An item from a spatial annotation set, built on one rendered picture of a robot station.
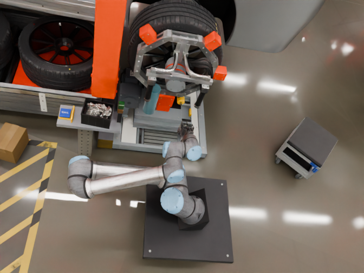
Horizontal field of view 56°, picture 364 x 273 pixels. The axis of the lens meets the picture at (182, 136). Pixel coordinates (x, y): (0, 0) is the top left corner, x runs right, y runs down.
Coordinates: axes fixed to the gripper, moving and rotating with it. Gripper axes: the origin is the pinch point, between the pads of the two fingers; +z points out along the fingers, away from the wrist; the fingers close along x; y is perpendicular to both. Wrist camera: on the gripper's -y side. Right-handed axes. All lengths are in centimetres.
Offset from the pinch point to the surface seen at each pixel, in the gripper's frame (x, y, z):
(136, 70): 31.4, 22.1, 30.8
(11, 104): 115, -33, 65
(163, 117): -2, -25, 59
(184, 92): -6.9, 9.2, 35.2
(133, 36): 37, 44, 33
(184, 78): 5.2, 31.4, 3.6
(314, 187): -146, -59, 23
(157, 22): 25, 57, 24
